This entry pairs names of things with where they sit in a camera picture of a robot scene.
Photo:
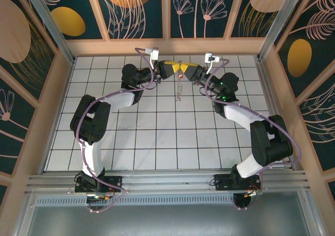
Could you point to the leaf wall art panel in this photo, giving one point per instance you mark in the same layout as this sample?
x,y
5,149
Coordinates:
x,y
322,121

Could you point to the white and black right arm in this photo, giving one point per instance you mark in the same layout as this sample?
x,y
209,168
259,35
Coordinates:
x,y
248,166

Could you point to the orange oval wall art panel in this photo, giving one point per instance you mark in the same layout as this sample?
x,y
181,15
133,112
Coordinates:
x,y
68,21

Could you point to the grey metal sheet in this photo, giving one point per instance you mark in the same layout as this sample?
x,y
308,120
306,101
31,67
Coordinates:
x,y
167,220

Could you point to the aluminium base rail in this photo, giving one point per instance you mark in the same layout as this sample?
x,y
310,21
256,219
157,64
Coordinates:
x,y
167,181

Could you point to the perforated metal strip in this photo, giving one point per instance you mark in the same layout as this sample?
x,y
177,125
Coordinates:
x,y
157,200

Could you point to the flower wall art panel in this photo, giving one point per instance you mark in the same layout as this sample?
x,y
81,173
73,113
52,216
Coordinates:
x,y
188,26
15,131

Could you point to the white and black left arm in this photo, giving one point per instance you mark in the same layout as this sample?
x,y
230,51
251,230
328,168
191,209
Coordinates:
x,y
91,157

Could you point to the aluminium corner post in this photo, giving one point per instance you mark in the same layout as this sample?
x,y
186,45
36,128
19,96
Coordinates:
x,y
280,24
49,24

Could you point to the feather and oval art panel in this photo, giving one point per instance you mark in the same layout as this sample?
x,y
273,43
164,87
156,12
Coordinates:
x,y
299,58

